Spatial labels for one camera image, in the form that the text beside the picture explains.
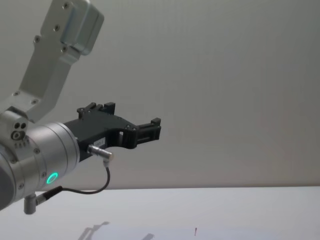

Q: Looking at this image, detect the thin dark gripper cable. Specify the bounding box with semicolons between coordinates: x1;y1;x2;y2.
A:
23;144;119;215

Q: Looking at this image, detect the white table cloth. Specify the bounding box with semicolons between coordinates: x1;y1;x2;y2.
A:
0;186;320;240

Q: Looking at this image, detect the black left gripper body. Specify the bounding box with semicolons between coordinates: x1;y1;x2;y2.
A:
62;114;131;164

